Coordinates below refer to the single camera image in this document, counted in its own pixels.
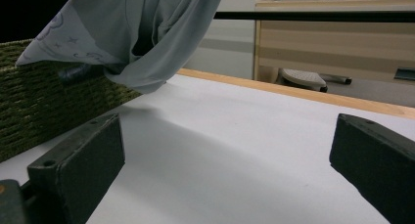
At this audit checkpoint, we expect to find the dark basket handle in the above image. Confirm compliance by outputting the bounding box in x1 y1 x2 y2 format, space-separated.
58 64 93 85

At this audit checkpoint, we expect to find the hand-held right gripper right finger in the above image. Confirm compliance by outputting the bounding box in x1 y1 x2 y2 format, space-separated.
329 112 415 224

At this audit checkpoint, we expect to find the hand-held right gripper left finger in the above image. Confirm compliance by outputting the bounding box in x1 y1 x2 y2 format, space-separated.
26 112 126 224

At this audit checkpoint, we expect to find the wooden desk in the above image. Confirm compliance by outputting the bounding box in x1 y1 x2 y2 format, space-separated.
253 0 415 85

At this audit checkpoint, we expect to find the green woven basket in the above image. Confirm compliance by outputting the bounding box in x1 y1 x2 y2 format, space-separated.
0 38 143 163

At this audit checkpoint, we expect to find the grey printed garment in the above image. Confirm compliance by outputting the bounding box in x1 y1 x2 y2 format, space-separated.
15 0 227 95

